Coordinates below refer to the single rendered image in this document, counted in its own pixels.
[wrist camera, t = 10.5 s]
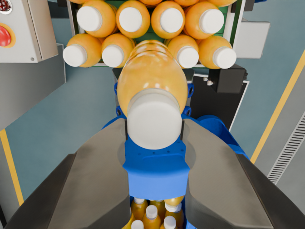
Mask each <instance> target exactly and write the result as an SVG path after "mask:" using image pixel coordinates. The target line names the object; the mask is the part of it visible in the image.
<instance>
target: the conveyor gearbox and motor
mask: <svg viewBox="0 0 305 229"><path fill-rule="evenodd" d="M270 27H271V23H270V22H268V21H248V20H246V19H245V18H243V17H242V19H241V25H240V30H239V34H238V38H237V43H236V49H235V53H236V58H237V59H260V58H261V56H262V55H263V53H262V52H263V49H264V46H265V42H266V38H267V35H268V31H269V28H270Z"/></svg>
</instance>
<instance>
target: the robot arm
mask: <svg viewBox="0 0 305 229"><path fill-rule="evenodd" d="M126 140H128V129H127V119H123V118H119V119H117V120H116V121H114V122H113V123H111V124H110V125H108V126H107V127H105V128H104V129H102V130H101V131H99V132H98V133H96V134H95V135H94V136H92V137H91V138H90V139H88V140H87V141H86V142H85V143H84V144H83V145H82V146H81V147H80V148H79V149H78V150H77V151H76V152H75V153H74V154H68V155H67V156H66V157H65V158H64V159H63V160H62V161H61V163H60V164H59V165H58V166H57V167H56V168H55V169H54V170H53V171H52V172H51V173H50V174H49V175H48V177H47V178H46V179H45V180H44V181H43V182H42V183H41V184H40V185H39V186H38V187H37V188H36V189H35V190H34V192H33V193H32V194H31V195H30V196H29V197H28V198H27V199H26V200H25V201H24V203H23V204H22V205H21V206H20V207H19V208H18V209H17V211H16V212H15V213H14V215H13V216H12V217H11V219H10V220H9V222H8V223H7V224H6V226H5V227H4V229H122V228H123V227H124V226H125V225H126V224H127V223H128V222H129V220H130V217H131V214H130V197H129V181H128V172H127V171H126V170H125V169H124V168H123V167H122V166H123V164H124V163H125V160H126V159H125V144H124V143H125V141H126ZM180 140H182V141H183V143H184V144H185V145H186V153H185V162H186V163H187V165H188V166H189V168H190V171H189V173H188V179H187V187H186V193H185V212H186V219H187V220H188V222H189V223H190V224H191V225H193V226H194V227H195V228H197V229H305V215H304V214H303V213H302V212H301V211H300V209H299V208H298V207H297V206H296V205H295V204H294V203H293V202H292V201H291V200H290V199H289V198H288V197H287V196H286V195H285V194H284V193H283V192H282V191H281V190H280V189H279V188H278V187H277V186H276V185H275V184H274V183H273V182H271V181H270V180H269V179H268V178H267V177H266V176H265V175H264V174H263V173H262V172H261V171H260V170H259V169H258V168H257V167H256V166H255V165H254V164H253V163H252V162H251V161H250V160H249V159H248V158H247V157H246V156H245V155H244V154H237V153H236V152H235V151H234V150H233V149H232V148H231V147H230V146H228V145H227V144H226V143H225V142H224V141H223V140H221V139H220V138H219V137H217V136H216V135H215V134H213V133H212V132H210V131H208V130H207V129H205V128H203V127H202V126H200V125H199V124H197V123H196V122H194V121H193V120H191V119H182V129H181V133H180Z"/></svg>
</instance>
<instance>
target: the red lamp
mask: <svg viewBox="0 0 305 229"><path fill-rule="evenodd" d="M9 8H10V6H9V3H8V1H7V0H0V11H2V12H7V11H8V10H9Z"/></svg>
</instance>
